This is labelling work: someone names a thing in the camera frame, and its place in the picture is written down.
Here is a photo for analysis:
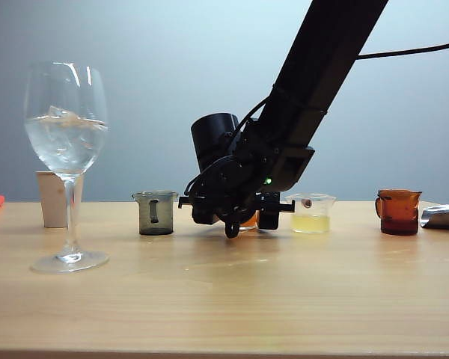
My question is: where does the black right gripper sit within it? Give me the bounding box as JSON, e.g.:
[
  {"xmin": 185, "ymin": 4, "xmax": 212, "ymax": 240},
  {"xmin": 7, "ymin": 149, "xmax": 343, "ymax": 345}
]
[{"xmin": 178, "ymin": 155, "xmax": 296, "ymax": 240}]

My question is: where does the clear measuring cup orange residue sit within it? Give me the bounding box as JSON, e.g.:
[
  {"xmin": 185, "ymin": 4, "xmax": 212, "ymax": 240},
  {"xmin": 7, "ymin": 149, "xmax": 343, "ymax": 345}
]
[{"xmin": 239, "ymin": 209, "xmax": 259, "ymax": 231}]

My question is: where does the smoked grey measuring cup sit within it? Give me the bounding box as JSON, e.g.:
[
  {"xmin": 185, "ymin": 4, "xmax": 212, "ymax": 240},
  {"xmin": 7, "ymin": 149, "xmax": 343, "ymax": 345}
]
[{"xmin": 131, "ymin": 191, "xmax": 180, "ymax": 236}]

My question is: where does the clear measuring cup yellow liquid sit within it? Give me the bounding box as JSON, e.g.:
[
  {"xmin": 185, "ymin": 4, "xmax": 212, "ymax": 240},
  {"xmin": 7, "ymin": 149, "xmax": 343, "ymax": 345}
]
[{"xmin": 285, "ymin": 193, "xmax": 337, "ymax": 236}]

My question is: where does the amber brown measuring cup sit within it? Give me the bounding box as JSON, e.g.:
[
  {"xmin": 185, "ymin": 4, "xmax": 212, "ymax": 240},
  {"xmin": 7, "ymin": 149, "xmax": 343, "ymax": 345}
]
[{"xmin": 373, "ymin": 189, "xmax": 423, "ymax": 236}]

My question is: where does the beige paper cup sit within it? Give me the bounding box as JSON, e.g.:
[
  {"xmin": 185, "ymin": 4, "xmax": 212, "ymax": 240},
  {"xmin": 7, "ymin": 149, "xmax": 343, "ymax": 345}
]
[{"xmin": 35, "ymin": 171, "xmax": 85, "ymax": 229}]

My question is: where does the clear stemmed wine glass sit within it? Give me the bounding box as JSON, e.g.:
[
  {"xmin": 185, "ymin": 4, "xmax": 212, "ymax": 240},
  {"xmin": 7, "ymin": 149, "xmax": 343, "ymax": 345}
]
[{"xmin": 23, "ymin": 61, "xmax": 111, "ymax": 274}]

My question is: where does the silver foil bag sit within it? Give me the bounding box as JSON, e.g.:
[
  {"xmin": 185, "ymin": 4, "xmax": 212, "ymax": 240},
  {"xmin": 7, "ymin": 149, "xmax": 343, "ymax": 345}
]
[{"xmin": 418, "ymin": 202, "xmax": 449, "ymax": 230}]

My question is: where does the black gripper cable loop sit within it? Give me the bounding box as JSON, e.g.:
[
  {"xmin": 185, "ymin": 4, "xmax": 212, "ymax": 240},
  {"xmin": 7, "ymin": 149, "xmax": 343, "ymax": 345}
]
[{"xmin": 184, "ymin": 156, "xmax": 233, "ymax": 197}]

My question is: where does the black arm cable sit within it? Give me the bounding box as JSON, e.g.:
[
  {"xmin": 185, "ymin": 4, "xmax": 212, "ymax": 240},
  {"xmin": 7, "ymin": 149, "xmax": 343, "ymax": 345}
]
[{"xmin": 358, "ymin": 38, "xmax": 449, "ymax": 61}]

